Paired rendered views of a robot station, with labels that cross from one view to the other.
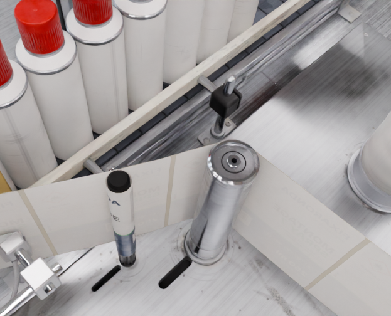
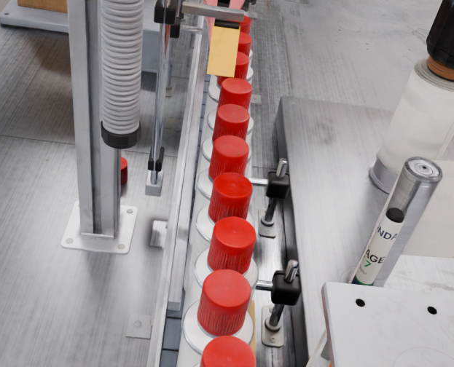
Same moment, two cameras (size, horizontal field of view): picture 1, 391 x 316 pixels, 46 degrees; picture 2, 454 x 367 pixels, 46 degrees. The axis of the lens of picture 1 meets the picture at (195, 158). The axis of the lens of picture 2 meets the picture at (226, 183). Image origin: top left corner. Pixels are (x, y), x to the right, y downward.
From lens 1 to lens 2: 0.39 m
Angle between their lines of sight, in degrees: 32
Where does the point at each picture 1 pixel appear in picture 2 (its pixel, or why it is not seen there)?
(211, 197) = (417, 205)
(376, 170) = not seen: hidden behind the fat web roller
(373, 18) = (269, 95)
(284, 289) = (431, 277)
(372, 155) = (400, 159)
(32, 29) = (243, 159)
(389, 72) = (329, 117)
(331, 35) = (259, 118)
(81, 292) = not seen: outside the picture
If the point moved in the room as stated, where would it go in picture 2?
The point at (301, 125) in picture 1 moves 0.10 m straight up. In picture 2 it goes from (324, 176) to (344, 121)
